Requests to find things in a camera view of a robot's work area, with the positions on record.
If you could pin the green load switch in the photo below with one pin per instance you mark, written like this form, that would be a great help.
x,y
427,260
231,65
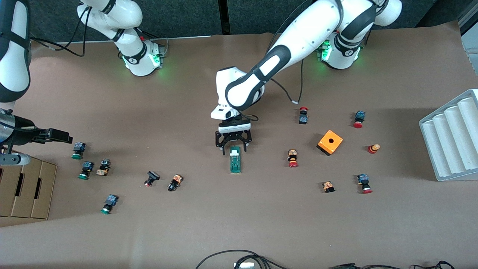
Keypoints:
x,y
235,164

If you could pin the brown cardboard box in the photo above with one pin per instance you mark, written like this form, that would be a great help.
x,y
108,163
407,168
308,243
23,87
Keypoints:
x,y
26,190

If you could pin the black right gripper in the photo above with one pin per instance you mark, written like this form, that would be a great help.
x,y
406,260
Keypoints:
x,y
23,133

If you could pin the black button orange block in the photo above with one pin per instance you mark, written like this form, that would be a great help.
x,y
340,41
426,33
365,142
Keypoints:
x,y
104,168
176,180

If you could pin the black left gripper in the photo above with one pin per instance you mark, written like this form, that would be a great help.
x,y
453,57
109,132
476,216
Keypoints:
x,y
233,137

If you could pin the orange button enclosure box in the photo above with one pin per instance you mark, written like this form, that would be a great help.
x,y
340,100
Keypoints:
x,y
324,144

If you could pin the green push button blue block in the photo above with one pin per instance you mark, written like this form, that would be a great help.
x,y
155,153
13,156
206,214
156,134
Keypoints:
x,y
111,200
88,165
79,146

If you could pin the grey cabinet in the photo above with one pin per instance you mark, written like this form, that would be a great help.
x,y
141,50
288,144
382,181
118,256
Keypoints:
x,y
471,48

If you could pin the red emergency stop orange block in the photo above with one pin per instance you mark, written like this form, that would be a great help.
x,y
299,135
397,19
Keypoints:
x,y
292,154

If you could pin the black square push button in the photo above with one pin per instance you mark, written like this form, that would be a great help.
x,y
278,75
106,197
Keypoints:
x,y
153,175

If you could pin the white plug connector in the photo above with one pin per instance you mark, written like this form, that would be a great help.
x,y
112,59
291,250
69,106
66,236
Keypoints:
x,y
243,265

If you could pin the red orange emergency stop head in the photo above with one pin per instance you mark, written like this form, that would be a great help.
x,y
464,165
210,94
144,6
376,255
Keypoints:
x,y
372,149

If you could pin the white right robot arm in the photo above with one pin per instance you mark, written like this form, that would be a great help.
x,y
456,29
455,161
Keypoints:
x,y
134,45

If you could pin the orange contact block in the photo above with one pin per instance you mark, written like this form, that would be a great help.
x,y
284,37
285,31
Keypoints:
x,y
328,186

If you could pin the red mushroom button blue block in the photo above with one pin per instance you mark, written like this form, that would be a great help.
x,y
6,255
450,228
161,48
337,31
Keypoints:
x,y
360,115
363,179
303,119

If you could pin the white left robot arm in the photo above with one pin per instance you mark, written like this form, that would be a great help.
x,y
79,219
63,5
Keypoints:
x,y
298,33

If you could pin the grey ribbed plastic tray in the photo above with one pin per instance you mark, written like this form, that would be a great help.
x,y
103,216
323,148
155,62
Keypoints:
x,y
448,149

